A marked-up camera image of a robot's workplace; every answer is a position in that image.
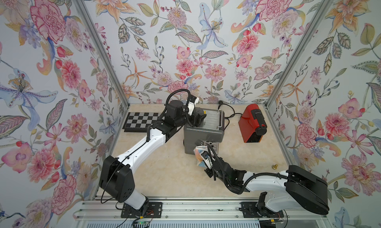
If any grey steel coffee machine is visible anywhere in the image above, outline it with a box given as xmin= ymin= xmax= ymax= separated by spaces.
xmin=183 ymin=109 xmax=225 ymax=155

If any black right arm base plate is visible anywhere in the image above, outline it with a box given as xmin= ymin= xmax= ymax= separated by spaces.
xmin=239 ymin=202 xmax=284 ymax=219

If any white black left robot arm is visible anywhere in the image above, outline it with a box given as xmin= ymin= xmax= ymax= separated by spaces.
xmin=99 ymin=89 xmax=206 ymax=215

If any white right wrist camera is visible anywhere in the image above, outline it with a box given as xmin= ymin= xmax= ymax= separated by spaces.
xmin=201 ymin=151 xmax=213 ymax=169

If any black coffee machine power cable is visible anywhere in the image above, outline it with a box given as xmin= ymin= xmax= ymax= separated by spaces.
xmin=217 ymin=101 xmax=242 ymax=130

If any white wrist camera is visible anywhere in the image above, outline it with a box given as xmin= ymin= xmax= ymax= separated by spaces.
xmin=201 ymin=151 xmax=213 ymax=169
xmin=188 ymin=97 xmax=199 ymax=116

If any red capsule coffee machine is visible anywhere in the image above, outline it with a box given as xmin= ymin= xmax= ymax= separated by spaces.
xmin=238 ymin=104 xmax=267 ymax=143

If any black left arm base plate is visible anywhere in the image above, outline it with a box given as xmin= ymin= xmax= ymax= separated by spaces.
xmin=121 ymin=202 xmax=163 ymax=219

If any aluminium front frame rail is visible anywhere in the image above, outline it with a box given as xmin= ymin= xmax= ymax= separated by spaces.
xmin=72 ymin=197 xmax=331 ymax=228

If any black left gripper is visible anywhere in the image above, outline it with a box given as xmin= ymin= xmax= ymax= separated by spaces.
xmin=174 ymin=108 xmax=207 ymax=128

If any black white checkerboard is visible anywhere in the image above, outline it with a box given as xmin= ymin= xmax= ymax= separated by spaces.
xmin=123 ymin=112 xmax=159 ymax=133

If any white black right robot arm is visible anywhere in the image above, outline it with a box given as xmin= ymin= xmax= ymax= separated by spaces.
xmin=194 ymin=145 xmax=329 ymax=217

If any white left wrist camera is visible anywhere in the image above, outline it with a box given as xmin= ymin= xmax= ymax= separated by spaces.
xmin=188 ymin=97 xmax=199 ymax=116

